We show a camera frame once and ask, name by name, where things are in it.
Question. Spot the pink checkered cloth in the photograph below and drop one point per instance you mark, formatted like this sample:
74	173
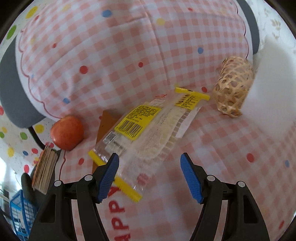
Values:
257	148

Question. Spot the blue plastic basket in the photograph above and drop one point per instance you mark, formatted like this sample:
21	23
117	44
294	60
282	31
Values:
23	214

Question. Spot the clear yellow snack wrapper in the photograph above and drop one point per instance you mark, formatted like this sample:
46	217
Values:
144	137

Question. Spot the stack of wooden sticks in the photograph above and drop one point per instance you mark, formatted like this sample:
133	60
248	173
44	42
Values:
44	170

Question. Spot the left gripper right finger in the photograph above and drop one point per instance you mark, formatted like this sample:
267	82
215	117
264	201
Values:
244	220

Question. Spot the red apple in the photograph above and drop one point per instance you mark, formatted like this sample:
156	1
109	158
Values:
67	133

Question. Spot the grey padded chair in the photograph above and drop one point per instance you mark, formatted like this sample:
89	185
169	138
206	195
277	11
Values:
13	92

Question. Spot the brown leaf shaped card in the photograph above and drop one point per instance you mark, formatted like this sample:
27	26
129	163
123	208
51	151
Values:
107	120

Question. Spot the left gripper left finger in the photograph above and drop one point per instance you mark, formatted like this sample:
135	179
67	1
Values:
54	220

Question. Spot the woven bamboo basket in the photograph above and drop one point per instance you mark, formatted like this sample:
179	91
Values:
234	82

